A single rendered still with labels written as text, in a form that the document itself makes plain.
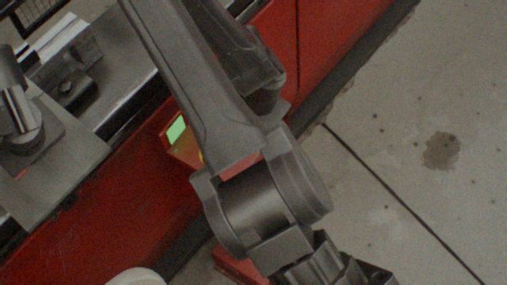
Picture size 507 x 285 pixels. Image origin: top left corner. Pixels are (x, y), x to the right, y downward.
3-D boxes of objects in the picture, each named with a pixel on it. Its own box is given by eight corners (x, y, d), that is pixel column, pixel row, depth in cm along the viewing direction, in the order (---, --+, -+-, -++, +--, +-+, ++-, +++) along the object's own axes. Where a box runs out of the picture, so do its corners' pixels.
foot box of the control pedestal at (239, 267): (280, 310, 172) (278, 301, 162) (213, 267, 181) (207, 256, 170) (314, 257, 180) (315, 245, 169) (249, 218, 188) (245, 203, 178)
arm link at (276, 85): (263, 91, 94) (293, 79, 95) (244, 57, 96) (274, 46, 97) (257, 109, 100) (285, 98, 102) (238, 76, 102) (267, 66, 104)
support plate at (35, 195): (29, 233, 83) (27, 231, 82) (-62, 141, 93) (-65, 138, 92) (112, 150, 89) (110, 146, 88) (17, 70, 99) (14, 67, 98)
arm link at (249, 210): (272, 290, 53) (322, 264, 52) (211, 203, 51) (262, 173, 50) (276, 248, 62) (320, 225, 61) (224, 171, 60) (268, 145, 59)
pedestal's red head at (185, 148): (238, 215, 118) (227, 176, 102) (176, 178, 123) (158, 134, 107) (291, 142, 125) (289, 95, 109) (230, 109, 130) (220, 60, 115)
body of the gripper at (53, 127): (-18, 146, 76) (-26, 137, 69) (36, 97, 80) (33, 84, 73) (14, 180, 77) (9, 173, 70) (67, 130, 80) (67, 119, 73)
